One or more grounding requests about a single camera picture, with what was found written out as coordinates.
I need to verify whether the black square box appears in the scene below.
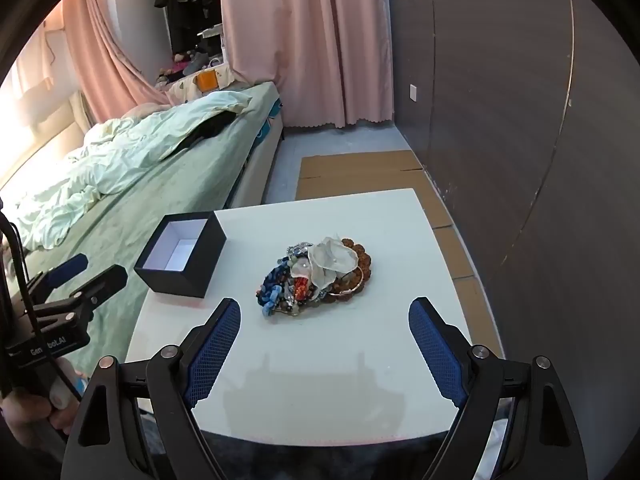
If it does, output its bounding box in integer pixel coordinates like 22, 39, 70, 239
134, 211, 228, 299

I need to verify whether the bed with green sheet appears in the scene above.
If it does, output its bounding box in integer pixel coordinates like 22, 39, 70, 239
0, 81, 287, 376

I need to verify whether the light green quilt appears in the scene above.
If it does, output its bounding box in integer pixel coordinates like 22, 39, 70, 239
10, 91, 252, 251

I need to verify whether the black cloth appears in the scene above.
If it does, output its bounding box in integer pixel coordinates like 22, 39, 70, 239
181, 109, 237, 150

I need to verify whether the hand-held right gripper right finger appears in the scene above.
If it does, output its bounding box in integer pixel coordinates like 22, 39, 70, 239
408, 297, 588, 480

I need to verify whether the brown bead bracelet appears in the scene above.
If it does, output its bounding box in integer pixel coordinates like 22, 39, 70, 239
320, 233, 374, 306

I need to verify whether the person's left hand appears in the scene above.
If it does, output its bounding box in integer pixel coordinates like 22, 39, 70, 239
0, 357, 88, 448

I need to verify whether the blue bead bracelet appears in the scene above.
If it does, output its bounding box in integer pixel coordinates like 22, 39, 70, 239
256, 262, 292, 317

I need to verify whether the pink curtain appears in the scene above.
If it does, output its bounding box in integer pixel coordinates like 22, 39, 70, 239
60, 0, 176, 123
219, 0, 396, 129

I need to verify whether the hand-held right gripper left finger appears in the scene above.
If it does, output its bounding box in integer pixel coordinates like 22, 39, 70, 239
61, 298, 242, 480

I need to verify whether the beige headboard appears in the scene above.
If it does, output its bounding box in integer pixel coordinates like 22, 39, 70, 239
0, 89, 97, 186

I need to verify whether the white flower hair accessory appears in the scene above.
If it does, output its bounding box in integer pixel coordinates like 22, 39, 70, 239
292, 236, 360, 293

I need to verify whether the gold bangle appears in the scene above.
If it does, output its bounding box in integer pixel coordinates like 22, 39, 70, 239
325, 266, 366, 297

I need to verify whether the flat cardboard sheet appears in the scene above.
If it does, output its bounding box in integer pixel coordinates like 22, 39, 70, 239
295, 150, 477, 281

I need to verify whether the dark brown wardrobe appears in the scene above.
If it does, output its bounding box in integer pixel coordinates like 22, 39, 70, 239
385, 0, 640, 411

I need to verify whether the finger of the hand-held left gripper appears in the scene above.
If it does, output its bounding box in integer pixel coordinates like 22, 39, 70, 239
75, 264, 128, 307
42, 253, 89, 290

